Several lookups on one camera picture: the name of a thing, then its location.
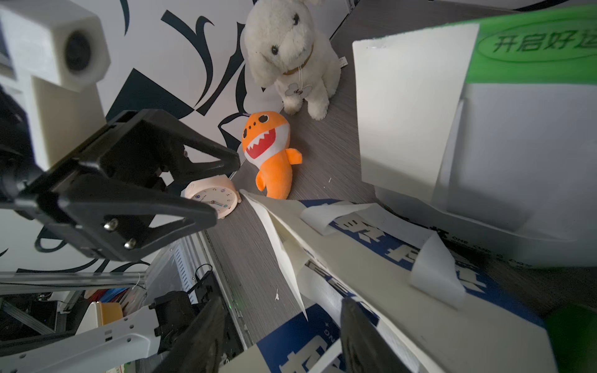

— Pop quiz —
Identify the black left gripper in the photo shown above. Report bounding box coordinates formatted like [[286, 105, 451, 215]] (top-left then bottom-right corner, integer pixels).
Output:
[[1, 88, 240, 261]]

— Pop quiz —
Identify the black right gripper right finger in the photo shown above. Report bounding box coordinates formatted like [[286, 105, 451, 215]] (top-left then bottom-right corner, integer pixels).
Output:
[[340, 298, 410, 373]]

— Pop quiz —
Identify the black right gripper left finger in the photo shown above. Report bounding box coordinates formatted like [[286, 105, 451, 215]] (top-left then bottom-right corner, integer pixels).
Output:
[[153, 296, 227, 373]]

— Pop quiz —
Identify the blue white front left bag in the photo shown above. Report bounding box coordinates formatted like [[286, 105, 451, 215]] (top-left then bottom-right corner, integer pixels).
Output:
[[243, 192, 557, 372]]

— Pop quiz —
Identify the white tape roll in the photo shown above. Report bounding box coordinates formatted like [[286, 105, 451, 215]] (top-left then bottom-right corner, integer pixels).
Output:
[[184, 175, 242, 219]]

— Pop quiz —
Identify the orange plush monster toy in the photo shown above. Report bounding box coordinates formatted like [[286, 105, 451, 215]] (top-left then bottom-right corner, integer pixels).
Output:
[[242, 111, 303, 200]]

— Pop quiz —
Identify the white plush rabbit toy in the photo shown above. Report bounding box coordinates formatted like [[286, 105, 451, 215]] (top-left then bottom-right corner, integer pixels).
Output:
[[243, 0, 341, 121]]

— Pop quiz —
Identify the green white middle bag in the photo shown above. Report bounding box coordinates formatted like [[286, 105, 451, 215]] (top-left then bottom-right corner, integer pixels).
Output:
[[544, 305, 596, 373]]

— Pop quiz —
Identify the green white bag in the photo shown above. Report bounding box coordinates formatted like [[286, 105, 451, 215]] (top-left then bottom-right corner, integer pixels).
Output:
[[373, 5, 596, 267], [544, 305, 596, 373]]

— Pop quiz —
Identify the green white back left bag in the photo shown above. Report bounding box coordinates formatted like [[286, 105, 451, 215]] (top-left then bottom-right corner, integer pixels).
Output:
[[373, 5, 596, 267]]

